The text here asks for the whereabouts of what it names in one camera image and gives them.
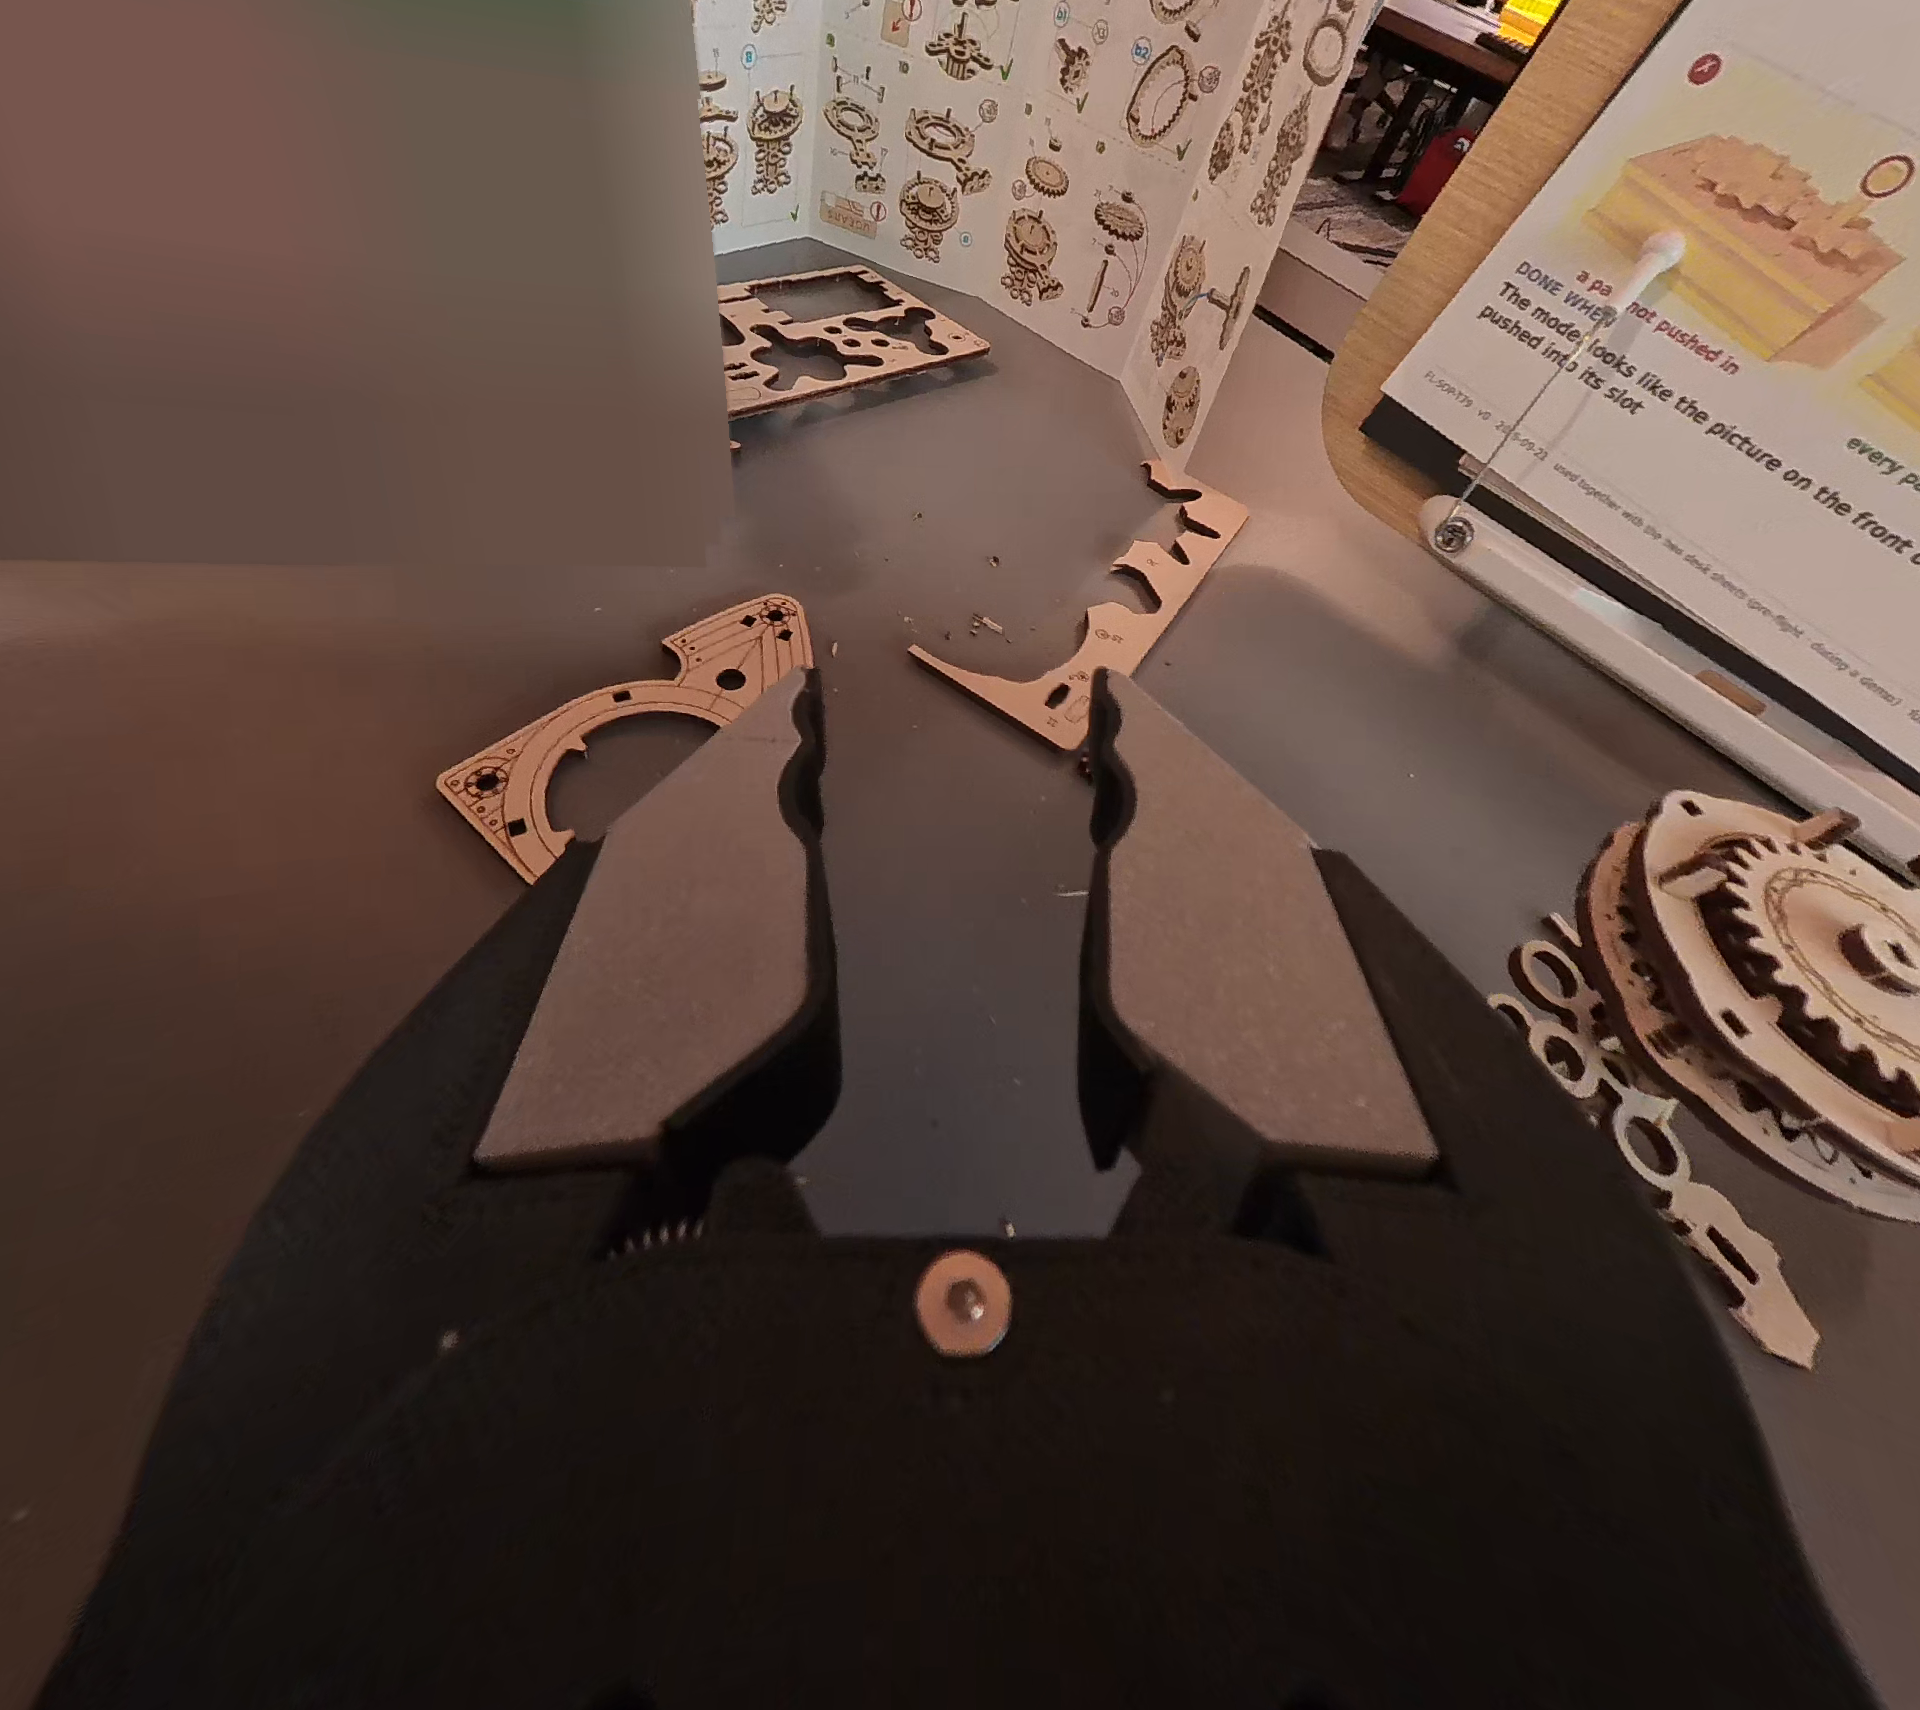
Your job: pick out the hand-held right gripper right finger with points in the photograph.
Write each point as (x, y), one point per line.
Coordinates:
(1260, 991)

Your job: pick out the wooden sheet with cutouts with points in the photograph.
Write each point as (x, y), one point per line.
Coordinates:
(918, 318)

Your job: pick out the printed instruction page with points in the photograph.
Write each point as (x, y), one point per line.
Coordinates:
(1724, 420)

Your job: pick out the yellow storage bin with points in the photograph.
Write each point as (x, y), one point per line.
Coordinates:
(1544, 9)

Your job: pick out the wooden book stand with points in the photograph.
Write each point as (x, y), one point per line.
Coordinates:
(1569, 91)

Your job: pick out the folded instruction leaflet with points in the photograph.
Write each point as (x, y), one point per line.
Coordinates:
(1051, 91)

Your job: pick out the wooden gear model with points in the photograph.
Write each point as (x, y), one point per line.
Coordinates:
(1801, 930)

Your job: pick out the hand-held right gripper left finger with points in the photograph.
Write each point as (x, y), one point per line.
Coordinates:
(660, 991)

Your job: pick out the wavy wooden sheet fragment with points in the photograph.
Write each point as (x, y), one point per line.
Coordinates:
(1125, 644)

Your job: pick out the dark wooden table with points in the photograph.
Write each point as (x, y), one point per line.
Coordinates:
(1441, 39)

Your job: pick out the scattered wood crumbs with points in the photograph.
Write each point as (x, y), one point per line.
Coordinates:
(983, 625)

